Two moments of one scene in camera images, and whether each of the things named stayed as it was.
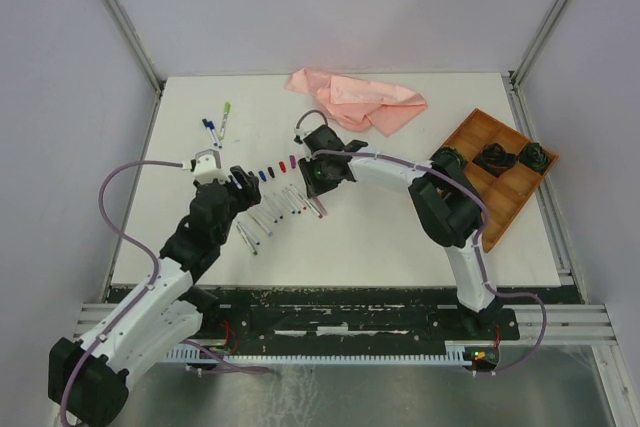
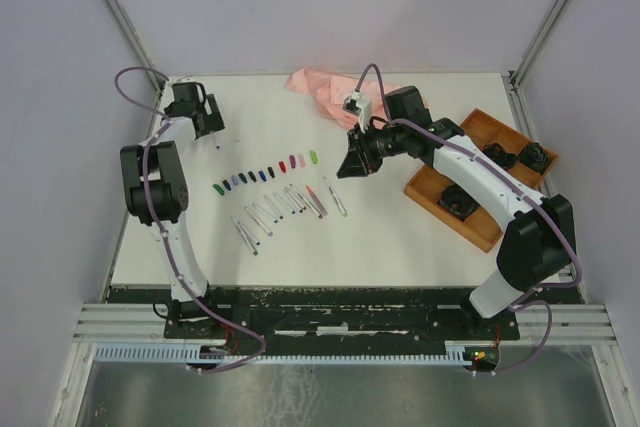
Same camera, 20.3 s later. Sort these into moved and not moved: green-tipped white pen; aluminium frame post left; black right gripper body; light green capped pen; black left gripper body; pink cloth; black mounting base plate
Moved: light green capped pen; black left gripper body; black right gripper body
Not moved: black mounting base plate; pink cloth; aluminium frame post left; green-tipped white pen
